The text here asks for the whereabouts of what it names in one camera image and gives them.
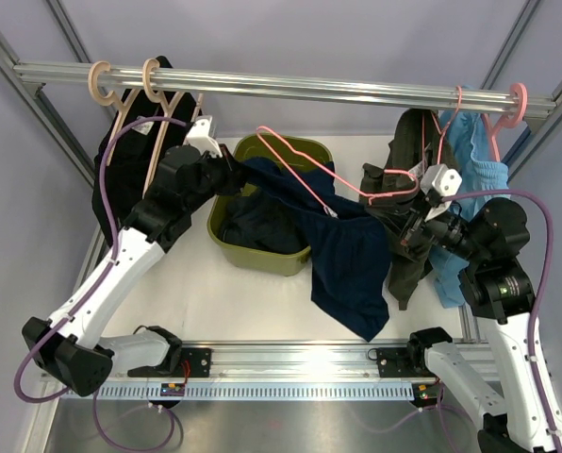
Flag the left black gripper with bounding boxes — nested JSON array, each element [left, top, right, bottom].
[[184, 144, 252, 213]]

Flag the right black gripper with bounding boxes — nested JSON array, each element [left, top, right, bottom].
[[367, 185, 487, 264]]

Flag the pink wire hanger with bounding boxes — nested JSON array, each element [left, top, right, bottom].
[[256, 126, 420, 218], [421, 85, 465, 166]]

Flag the dark teal shorts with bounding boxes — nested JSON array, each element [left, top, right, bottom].
[[218, 191, 307, 255]]

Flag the navy blue shorts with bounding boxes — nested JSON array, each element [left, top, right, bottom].
[[242, 158, 391, 342]]

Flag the beige wooden hanger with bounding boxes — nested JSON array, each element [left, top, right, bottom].
[[88, 60, 140, 143], [140, 58, 205, 199]]

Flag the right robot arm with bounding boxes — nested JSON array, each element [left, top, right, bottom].
[[401, 190, 562, 452]]

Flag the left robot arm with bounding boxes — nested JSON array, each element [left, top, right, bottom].
[[22, 145, 246, 396]]

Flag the olive green shorts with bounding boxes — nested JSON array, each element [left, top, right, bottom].
[[359, 109, 460, 310]]

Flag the light blue shorts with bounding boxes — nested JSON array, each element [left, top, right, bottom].
[[428, 110, 508, 309]]

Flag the black shorts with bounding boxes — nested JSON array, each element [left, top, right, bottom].
[[91, 56, 202, 248]]

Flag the pink plastic hanger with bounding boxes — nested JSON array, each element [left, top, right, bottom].
[[481, 82, 528, 162]]

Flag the olive green plastic basket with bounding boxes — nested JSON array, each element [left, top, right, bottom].
[[207, 134, 333, 277]]

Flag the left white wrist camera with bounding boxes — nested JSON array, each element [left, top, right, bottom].
[[185, 115, 223, 158]]

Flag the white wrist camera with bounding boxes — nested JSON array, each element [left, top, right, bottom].
[[185, 115, 223, 158], [420, 163, 462, 222]]

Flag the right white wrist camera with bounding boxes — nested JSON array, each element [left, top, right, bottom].
[[420, 163, 462, 222]]

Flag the aluminium hanging rail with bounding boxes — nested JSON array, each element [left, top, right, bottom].
[[13, 62, 556, 119]]

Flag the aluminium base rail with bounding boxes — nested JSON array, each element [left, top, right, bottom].
[[40, 340, 499, 381]]

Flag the white perforated cable duct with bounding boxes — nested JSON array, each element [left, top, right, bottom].
[[59, 382, 415, 401]]

